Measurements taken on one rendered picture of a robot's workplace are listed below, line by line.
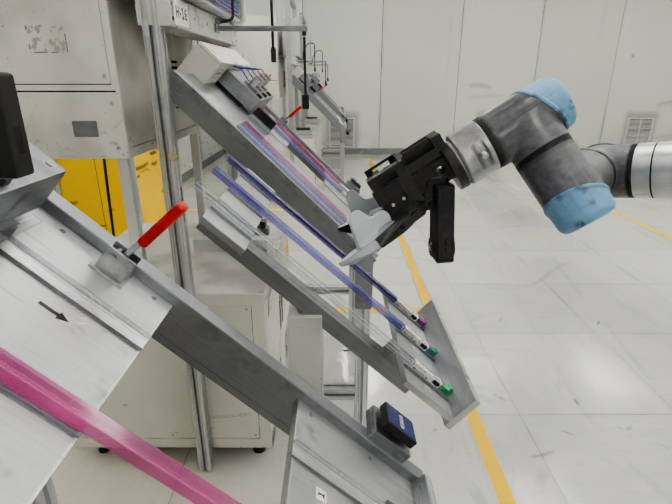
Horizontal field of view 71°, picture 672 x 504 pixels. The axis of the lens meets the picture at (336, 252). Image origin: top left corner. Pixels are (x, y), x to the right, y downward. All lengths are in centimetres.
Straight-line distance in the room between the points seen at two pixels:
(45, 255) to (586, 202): 58
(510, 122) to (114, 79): 98
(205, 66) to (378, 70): 653
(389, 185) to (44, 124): 102
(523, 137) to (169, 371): 125
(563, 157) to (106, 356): 54
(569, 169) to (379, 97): 732
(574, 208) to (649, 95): 867
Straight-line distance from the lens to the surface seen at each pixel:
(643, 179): 75
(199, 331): 55
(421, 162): 64
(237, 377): 58
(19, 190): 46
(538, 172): 65
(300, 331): 83
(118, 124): 135
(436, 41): 803
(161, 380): 161
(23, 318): 44
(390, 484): 63
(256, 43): 485
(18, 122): 26
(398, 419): 64
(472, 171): 64
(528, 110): 66
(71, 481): 186
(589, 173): 66
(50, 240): 52
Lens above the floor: 120
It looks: 20 degrees down
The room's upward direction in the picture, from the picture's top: straight up
